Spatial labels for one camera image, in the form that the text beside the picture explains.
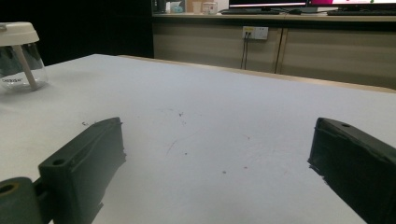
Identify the clear jar with white lid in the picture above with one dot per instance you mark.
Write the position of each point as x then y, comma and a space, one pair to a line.
18, 37

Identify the white cup with red label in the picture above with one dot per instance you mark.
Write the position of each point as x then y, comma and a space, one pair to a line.
210, 7

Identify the clear plastic cup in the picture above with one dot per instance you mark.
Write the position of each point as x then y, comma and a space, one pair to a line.
197, 7

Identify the black curtain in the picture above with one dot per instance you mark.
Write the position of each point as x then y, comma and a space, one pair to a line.
77, 28

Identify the white table mat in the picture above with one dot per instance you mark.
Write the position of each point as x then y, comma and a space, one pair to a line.
202, 109

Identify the black keyboard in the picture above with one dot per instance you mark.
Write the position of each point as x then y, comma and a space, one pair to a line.
361, 12
249, 12

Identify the wooden desk with panel front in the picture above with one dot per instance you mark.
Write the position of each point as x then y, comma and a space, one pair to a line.
342, 56

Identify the blue tissue pack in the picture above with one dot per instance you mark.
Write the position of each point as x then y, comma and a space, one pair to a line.
176, 7

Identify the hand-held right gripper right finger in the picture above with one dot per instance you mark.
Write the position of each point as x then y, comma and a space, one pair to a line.
358, 168

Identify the white wall socket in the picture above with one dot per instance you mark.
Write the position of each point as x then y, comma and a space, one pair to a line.
258, 32

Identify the computer monitor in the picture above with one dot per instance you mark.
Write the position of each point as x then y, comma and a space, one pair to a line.
355, 1
267, 2

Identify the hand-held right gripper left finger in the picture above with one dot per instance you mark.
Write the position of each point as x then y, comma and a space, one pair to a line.
84, 165

